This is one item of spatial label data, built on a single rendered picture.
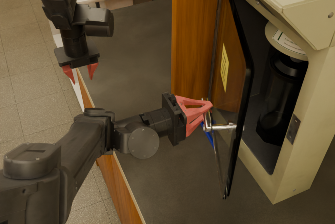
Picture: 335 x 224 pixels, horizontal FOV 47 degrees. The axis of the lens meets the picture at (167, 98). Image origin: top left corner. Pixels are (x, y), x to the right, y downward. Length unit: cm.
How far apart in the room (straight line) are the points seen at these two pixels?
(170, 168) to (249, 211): 23
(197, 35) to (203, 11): 7
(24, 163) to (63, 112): 220
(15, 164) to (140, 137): 34
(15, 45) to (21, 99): 63
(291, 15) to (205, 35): 48
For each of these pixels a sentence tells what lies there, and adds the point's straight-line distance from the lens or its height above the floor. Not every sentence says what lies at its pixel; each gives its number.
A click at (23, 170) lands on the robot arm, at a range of 36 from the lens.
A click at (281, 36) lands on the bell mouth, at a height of 134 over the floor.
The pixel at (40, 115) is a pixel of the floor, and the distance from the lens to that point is 257.
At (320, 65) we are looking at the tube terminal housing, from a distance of 69.
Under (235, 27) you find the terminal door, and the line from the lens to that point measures 72.
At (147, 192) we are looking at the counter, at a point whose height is 94.
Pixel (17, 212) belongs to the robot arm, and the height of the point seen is 149.
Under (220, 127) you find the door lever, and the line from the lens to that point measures 77.
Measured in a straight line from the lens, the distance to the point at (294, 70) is 86.
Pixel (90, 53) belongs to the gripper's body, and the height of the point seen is 119.
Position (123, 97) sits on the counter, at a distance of 121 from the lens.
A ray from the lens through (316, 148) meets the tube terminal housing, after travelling 90.
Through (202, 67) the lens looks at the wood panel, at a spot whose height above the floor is 109.
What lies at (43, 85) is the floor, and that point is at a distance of 278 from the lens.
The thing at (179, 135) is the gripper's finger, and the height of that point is 119.
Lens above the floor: 178
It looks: 44 degrees down
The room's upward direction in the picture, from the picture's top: straight up
